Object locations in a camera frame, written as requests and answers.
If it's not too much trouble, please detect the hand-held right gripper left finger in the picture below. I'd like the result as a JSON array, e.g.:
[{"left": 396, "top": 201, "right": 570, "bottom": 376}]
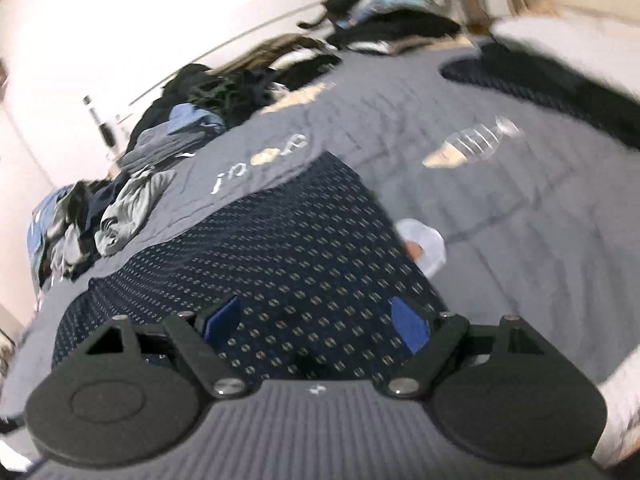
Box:
[{"left": 81, "top": 295, "right": 252, "bottom": 399}]

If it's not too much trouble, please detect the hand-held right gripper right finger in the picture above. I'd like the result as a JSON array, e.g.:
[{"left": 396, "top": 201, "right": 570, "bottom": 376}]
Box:
[{"left": 385, "top": 295, "right": 549, "bottom": 401}]

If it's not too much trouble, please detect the navy dotted garment orange lining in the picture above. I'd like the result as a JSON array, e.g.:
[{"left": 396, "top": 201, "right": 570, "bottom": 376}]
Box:
[{"left": 51, "top": 151, "right": 453, "bottom": 393}]

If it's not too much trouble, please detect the pile of mixed clothes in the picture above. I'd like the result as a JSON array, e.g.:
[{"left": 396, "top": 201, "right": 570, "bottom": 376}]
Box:
[{"left": 27, "top": 35, "right": 343, "bottom": 291}]

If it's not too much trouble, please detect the grey quilt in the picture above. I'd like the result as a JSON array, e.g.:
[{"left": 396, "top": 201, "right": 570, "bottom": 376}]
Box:
[{"left": 0, "top": 35, "right": 640, "bottom": 411}]

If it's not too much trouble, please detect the clear plastic bottle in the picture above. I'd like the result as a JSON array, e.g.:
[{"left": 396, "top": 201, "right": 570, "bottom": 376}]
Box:
[{"left": 422, "top": 115, "right": 523, "bottom": 169}]

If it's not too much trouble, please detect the black and silver stand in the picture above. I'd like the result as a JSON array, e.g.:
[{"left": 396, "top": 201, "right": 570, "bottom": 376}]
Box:
[{"left": 81, "top": 94, "right": 128, "bottom": 163}]

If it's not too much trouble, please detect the beige cloth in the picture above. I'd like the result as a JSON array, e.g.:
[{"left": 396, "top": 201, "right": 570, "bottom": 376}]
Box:
[{"left": 262, "top": 81, "right": 333, "bottom": 115}]

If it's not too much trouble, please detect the dark navy cloth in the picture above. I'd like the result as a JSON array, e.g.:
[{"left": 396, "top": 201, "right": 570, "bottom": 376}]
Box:
[{"left": 439, "top": 40, "right": 640, "bottom": 153}]

